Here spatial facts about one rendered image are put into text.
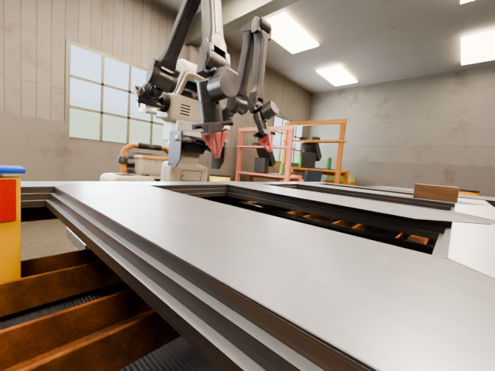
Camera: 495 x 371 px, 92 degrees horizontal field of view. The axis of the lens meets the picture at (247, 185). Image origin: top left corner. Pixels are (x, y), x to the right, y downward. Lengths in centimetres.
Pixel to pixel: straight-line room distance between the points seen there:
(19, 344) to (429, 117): 746
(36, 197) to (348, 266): 51
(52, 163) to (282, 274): 397
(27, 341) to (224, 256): 27
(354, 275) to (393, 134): 734
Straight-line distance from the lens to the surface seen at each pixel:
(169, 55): 106
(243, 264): 17
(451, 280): 23
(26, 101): 409
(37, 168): 405
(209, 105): 66
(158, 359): 56
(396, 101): 768
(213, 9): 84
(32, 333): 39
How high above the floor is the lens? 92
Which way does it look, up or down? 5 degrees down
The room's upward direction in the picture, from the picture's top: 5 degrees clockwise
